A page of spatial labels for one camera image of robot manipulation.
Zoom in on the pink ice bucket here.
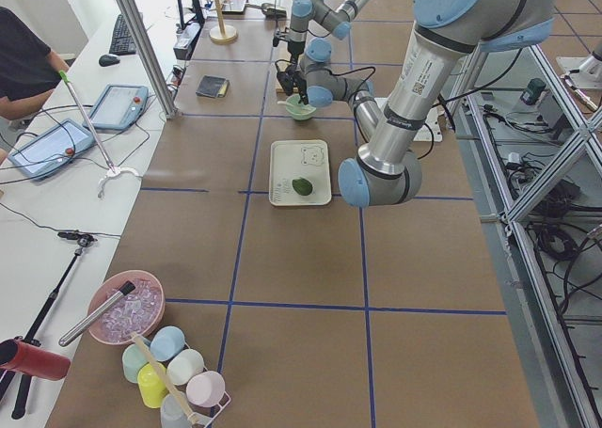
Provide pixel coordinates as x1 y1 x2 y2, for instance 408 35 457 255
88 270 166 345

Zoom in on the yellow cup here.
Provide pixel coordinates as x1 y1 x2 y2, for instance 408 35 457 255
137 363 168 409

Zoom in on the pink cup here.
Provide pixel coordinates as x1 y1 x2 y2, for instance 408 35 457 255
186 371 226 407

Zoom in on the white cup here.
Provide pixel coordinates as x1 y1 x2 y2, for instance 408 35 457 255
167 348 205 386

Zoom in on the green cup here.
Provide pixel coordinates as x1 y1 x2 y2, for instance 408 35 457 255
121 343 148 384

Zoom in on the black glass tray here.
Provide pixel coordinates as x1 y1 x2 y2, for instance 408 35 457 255
221 0 248 15

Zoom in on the blue teach pendant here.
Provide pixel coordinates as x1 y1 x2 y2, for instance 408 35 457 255
8 119 94 180
88 84 150 132

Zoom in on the metal scoop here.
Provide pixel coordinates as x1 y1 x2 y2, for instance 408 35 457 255
246 3 287 18

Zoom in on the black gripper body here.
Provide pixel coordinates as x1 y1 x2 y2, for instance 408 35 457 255
272 28 306 55
275 63 307 94

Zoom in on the bamboo cutting board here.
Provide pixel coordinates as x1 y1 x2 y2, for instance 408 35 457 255
275 48 294 95

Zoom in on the green avocado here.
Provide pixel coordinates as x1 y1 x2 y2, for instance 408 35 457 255
292 178 313 197

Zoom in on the wooden mug tree stand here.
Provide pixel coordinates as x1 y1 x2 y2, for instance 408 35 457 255
209 0 238 45

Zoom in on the grey folded cloth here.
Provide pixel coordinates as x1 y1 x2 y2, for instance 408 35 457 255
196 75 230 99

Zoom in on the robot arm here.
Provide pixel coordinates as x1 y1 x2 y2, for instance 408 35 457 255
274 0 554 208
273 0 370 66

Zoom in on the black computer mouse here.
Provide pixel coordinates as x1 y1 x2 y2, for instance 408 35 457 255
98 54 120 67

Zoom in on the aluminium frame post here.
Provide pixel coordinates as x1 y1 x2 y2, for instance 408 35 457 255
115 0 178 119

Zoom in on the mint green bowl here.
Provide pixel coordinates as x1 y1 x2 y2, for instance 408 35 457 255
285 94 317 121

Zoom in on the blue teach pendant far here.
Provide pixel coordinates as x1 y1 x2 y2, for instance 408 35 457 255
88 84 150 132

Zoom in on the blue cup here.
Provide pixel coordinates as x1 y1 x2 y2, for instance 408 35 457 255
150 325 185 362

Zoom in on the steel tube in bucket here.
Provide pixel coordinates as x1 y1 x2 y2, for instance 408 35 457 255
58 280 135 347

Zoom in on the person in black shirt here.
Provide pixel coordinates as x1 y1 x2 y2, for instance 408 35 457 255
1 7 70 120

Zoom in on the black keyboard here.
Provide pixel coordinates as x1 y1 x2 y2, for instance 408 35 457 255
109 14 136 55

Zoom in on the grey cup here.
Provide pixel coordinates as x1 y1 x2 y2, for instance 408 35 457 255
160 394 192 428

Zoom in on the cream bear-print tray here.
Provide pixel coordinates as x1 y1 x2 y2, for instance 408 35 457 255
269 139 332 207

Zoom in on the reacher grabber stick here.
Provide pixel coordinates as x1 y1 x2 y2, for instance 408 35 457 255
58 71 141 198

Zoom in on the black selfie stick tripod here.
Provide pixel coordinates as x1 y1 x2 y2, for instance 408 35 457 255
1 231 96 420

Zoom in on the blue teach pendant near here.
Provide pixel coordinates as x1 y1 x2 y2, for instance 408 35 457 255
8 119 94 180

